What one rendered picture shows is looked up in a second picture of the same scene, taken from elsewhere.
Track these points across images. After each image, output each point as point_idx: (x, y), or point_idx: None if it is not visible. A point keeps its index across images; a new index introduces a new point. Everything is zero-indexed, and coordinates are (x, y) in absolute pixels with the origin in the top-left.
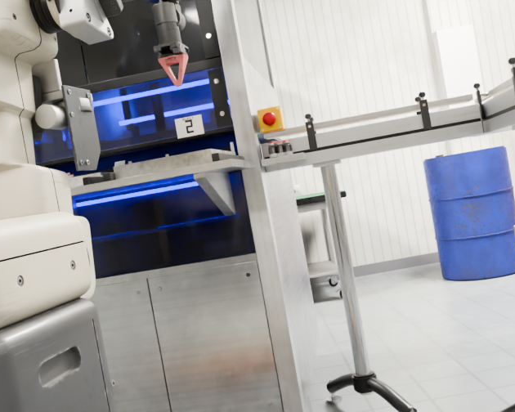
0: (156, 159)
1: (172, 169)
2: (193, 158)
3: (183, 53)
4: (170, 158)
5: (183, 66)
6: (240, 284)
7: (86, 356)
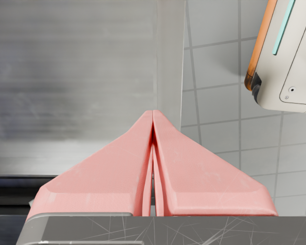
0: (157, 100)
1: (183, 50)
2: (157, 6)
3: (228, 224)
4: (157, 68)
5: (186, 144)
6: None
7: None
